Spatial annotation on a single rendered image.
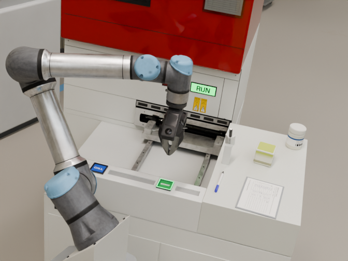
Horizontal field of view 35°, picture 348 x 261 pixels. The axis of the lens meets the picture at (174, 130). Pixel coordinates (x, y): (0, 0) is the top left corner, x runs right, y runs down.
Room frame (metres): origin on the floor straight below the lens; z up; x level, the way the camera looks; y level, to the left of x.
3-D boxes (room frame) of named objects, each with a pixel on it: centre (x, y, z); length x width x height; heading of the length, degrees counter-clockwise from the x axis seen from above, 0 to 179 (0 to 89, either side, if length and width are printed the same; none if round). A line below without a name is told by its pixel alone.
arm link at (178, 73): (1.66, 0.01, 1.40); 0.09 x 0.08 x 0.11; 90
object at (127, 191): (1.67, 0.13, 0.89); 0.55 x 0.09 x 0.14; 79
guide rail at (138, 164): (1.98, 0.13, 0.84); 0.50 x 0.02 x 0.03; 169
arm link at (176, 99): (1.66, 0.01, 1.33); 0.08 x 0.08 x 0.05
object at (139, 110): (2.22, -0.03, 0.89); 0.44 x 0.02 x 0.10; 79
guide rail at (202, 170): (1.93, -0.14, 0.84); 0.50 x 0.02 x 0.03; 169
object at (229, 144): (1.86, -0.22, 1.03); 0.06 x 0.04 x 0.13; 169
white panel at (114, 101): (2.27, 0.15, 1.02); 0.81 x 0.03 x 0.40; 79
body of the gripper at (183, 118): (1.67, 0.00, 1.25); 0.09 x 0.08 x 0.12; 170
